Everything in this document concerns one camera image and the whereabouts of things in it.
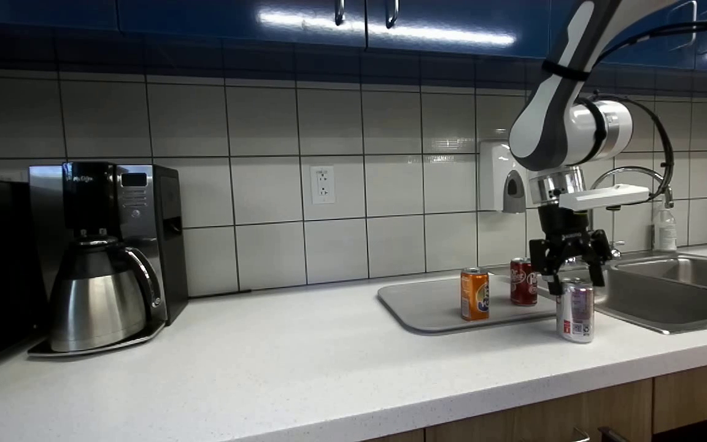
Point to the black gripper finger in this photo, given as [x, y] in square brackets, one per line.
[599, 269]
[550, 277]

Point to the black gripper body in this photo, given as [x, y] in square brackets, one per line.
[565, 235]

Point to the grey soda can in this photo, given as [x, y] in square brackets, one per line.
[575, 313]

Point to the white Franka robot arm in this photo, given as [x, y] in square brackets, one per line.
[550, 124]

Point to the red soda can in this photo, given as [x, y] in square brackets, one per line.
[523, 284]

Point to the orange soda can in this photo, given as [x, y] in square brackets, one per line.
[475, 295]

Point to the grey plastic tray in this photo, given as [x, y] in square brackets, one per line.
[429, 309]

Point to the clear soap bottle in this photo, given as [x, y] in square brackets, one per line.
[667, 235]

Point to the stainless steel sink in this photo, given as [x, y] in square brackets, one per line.
[681, 285]

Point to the chrome sink faucet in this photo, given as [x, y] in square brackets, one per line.
[626, 171]

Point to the black steel coffee maker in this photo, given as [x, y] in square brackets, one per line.
[146, 212]

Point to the stainless steel carafe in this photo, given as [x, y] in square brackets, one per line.
[98, 302]

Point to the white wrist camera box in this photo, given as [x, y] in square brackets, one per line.
[607, 198]

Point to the white wall soap dispenser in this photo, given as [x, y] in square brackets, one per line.
[497, 176]

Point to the white wall outlet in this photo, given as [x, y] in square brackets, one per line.
[322, 184]

